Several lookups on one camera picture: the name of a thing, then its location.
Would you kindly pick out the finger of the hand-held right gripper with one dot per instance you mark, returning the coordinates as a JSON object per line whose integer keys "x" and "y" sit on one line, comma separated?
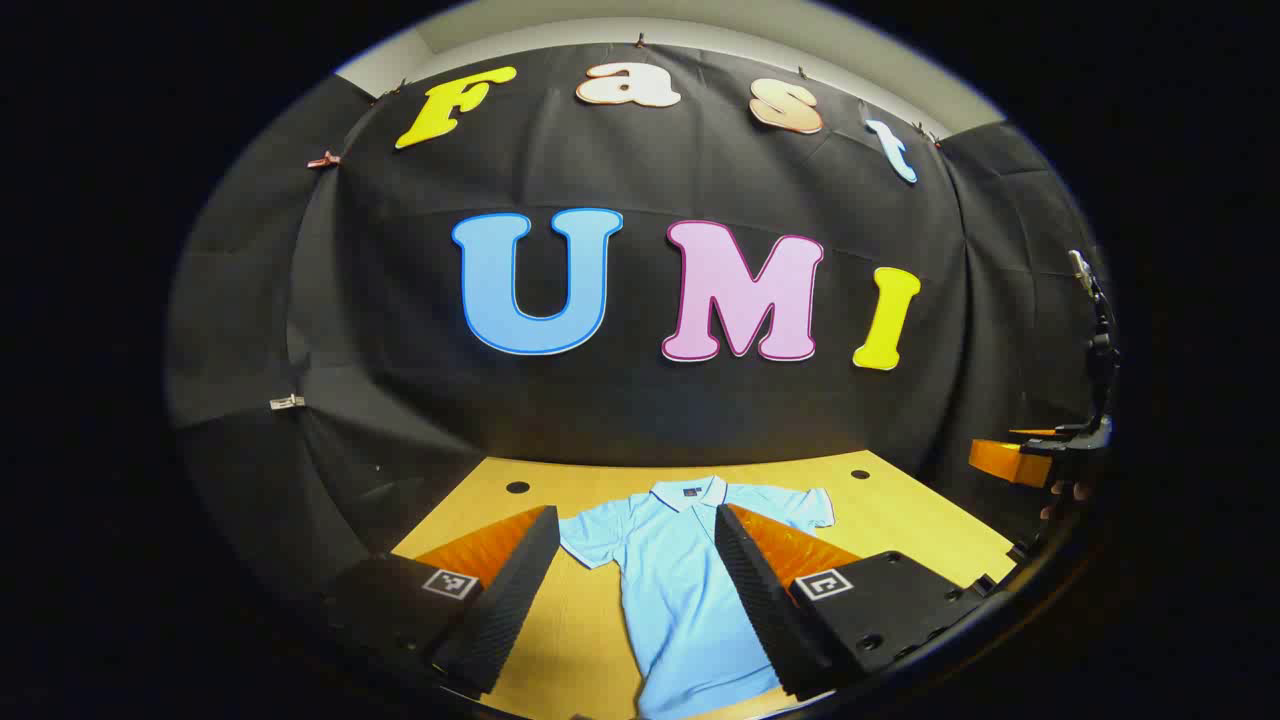
{"x": 1005, "y": 462}
{"x": 1035, "y": 432}

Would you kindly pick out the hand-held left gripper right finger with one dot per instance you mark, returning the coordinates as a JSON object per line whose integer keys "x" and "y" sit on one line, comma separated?
{"x": 760, "y": 610}

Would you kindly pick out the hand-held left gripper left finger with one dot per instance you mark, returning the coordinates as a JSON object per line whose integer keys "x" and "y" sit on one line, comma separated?
{"x": 500, "y": 610}

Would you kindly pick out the light blue T-shirt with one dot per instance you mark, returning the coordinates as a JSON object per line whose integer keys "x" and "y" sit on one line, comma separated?
{"x": 680, "y": 600}

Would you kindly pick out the small black table clamp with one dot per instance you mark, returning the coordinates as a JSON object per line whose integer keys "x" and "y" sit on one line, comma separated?
{"x": 1020, "y": 551}

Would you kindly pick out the silver cloth clip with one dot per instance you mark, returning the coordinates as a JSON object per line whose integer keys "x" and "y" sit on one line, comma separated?
{"x": 287, "y": 402}

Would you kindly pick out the copper cloth clip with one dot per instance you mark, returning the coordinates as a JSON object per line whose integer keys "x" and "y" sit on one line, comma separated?
{"x": 323, "y": 160}

